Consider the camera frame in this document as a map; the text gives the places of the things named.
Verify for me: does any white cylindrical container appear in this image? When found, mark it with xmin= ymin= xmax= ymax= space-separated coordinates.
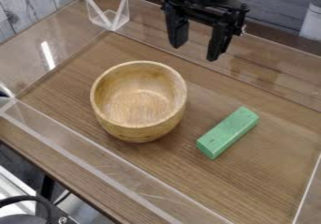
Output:
xmin=300 ymin=0 xmax=321 ymax=42

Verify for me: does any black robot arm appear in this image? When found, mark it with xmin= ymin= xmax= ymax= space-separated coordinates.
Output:
xmin=162 ymin=0 xmax=250 ymax=61

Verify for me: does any black cable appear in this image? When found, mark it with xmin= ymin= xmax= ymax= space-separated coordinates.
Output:
xmin=0 ymin=195 xmax=55 ymax=224

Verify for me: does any clear acrylic corner bracket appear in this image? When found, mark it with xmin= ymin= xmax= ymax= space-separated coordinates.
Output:
xmin=86 ymin=0 xmax=130 ymax=32

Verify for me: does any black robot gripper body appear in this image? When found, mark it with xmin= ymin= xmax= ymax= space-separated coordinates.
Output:
xmin=162 ymin=0 xmax=250 ymax=36

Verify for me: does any black metal table leg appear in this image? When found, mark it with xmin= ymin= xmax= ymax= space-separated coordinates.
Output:
xmin=40 ymin=175 xmax=55 ymax=201

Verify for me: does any light brown wooden bowl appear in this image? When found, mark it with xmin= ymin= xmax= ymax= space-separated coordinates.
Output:
xmin=90 ymin=60 xmax=187 ymax=142

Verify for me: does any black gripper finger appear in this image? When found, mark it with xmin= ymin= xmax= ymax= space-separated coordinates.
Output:
xmin=165 ymin=6 xmax=190 ymax=49
xmin=207 ymin=22 xmax=231 ymax=61

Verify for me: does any green rectangular block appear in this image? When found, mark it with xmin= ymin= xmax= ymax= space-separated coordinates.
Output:
xmin=195 ymin=107 xmax=260 ymax=160

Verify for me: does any clear acrylic tray wall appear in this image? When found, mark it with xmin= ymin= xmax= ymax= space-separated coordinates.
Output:
xmin=1 ymin=80 xmax=321 ymax=224

